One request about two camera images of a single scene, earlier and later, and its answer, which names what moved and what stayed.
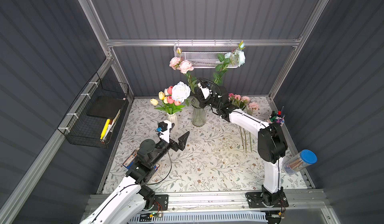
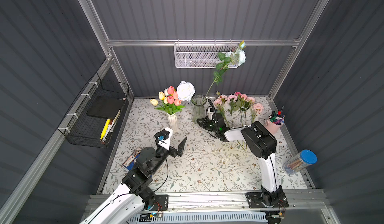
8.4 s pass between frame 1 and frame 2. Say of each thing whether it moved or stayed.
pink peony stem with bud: moved
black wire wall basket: stayed
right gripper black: moved
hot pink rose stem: moved
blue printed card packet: stayed
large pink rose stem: moved
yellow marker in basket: stayed
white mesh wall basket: stayed
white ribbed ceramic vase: stayed
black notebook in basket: stayed
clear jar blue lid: stayed
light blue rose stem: stayed
